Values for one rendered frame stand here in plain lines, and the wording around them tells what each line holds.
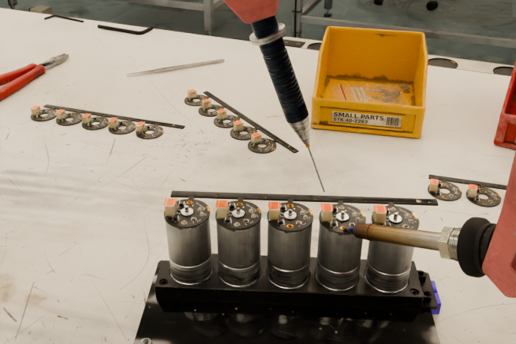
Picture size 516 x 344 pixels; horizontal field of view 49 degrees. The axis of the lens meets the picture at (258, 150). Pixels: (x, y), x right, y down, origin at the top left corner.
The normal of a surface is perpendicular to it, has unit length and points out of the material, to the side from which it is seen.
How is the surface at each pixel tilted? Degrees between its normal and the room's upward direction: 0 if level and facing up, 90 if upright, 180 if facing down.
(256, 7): 100
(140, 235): 0
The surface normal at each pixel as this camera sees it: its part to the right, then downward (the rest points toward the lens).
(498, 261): -0.79, 0.44
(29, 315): 0.00, -0.86
